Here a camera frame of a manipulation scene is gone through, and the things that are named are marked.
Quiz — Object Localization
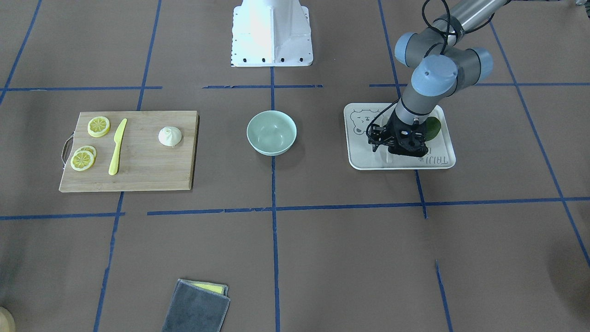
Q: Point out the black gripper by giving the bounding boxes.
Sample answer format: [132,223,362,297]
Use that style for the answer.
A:
[367,116,427,158]

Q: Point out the white steamed bun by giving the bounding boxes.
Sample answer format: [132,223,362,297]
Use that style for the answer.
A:
[158,126,183,147]

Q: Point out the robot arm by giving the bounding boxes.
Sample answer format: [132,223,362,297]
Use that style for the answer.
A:
[366,0,507,158]

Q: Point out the mint green bowl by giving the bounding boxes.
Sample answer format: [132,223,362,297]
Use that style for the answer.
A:
[246,111,297,157]

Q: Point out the green lime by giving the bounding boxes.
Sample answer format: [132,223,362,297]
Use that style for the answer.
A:
[424,116,441,142]

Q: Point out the white bear print tray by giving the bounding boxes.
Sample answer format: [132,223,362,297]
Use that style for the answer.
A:
[343,102,456,170]

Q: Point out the yellow sponge cloth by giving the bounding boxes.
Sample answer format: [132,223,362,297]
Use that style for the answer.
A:
[193,281,229,296]

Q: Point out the bamboo cutting board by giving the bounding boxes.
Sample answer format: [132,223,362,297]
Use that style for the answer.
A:
[59,111,199,193]

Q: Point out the grey cleaning cloth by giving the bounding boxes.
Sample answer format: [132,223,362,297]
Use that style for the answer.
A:
[162,278,230,332]

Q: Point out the yellow plastic knife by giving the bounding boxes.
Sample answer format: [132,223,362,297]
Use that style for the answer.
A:
[108,118,127,176]

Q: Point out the upper lemon slice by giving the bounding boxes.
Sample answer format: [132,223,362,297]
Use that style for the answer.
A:
[87,116,111,138]

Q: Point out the lemon slice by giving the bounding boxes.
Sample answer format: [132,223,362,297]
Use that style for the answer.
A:
[87,116,111,138]
[70,145,97,172]

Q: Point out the lower lemon slice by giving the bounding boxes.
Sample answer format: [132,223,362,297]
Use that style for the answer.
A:
[70,145,97,172]

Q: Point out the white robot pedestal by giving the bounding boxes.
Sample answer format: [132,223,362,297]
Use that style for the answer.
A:
[230,0,314,67]

